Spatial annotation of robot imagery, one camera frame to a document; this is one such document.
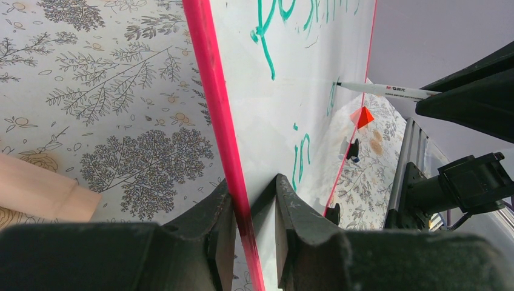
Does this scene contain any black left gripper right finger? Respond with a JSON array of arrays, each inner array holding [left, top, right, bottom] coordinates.
[[274, 174, 510, 290]]

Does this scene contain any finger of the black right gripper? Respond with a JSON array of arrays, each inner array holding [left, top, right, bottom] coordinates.
[[415, 42, 513, 143]]

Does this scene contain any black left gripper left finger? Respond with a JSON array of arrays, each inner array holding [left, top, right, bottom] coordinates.
[[1, 181, 235, 290]]

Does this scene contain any pink framed whiteboard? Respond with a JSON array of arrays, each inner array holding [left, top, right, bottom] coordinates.
[[184, 1, 377, 290]]

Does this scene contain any black whiteboard clip left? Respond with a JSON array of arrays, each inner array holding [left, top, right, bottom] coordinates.
[[324, 203, 341, 226]]

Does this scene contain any black whiteboard clip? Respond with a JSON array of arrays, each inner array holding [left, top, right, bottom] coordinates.
[[324, 203, 341, 226], [346, 138, 359, 161]]

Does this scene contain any black whiteboard clip right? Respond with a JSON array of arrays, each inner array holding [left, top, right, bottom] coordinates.
[[346, 138, 359, 161]]

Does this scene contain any orange wedge block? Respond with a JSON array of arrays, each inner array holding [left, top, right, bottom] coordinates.
[[350, 106, 375, 129]]

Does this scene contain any floral table mat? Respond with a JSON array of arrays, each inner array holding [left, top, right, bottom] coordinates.
[[1, 1, 254, 290]]

